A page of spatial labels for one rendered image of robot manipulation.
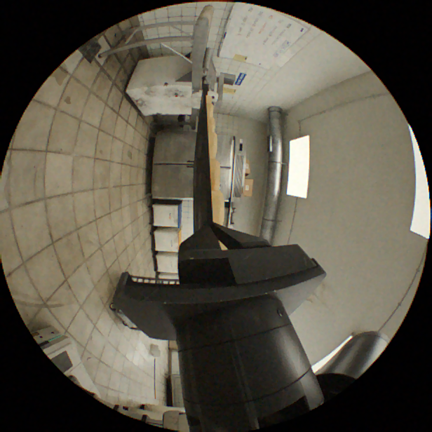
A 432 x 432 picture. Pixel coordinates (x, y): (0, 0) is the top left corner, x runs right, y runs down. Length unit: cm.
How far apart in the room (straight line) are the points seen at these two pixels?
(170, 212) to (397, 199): 383
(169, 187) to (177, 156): 64
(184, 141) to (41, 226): 259
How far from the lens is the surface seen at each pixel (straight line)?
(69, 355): 109
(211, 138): 22
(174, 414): 90
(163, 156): 285
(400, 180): 207
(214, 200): 16
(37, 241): 111
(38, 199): 110
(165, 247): 343
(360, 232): 215
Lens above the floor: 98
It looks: 9 degrees up
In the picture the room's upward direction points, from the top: 92 degrees clockwise
